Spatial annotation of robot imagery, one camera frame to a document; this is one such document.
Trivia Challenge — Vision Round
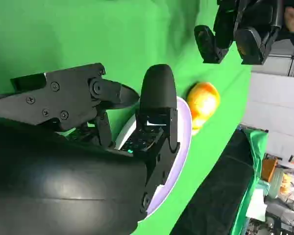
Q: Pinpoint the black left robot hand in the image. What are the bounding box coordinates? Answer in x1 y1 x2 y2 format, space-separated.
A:
194 0 285 66

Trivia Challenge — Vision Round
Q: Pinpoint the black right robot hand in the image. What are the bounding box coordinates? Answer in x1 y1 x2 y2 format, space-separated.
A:
0 63 181 235

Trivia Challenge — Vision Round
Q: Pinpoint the orange and white bread roll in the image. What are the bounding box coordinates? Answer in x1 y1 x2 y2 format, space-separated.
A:
186 82 221 137

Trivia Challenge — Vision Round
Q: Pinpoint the draped green fabric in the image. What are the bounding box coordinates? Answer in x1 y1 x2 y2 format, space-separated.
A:
231 128 270 235

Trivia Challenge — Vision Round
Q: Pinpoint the lilac plate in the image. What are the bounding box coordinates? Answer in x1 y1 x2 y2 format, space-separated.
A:
114 96 193 222

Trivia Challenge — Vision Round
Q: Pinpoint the orange box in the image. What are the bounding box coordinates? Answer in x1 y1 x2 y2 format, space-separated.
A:
261 156 279 182

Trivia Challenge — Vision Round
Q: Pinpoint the black backdrop curtain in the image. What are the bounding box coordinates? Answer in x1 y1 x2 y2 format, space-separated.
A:
170 132 257 235

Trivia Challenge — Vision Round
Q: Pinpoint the green table cloth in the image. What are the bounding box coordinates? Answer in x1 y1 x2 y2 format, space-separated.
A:
0 0 253 235

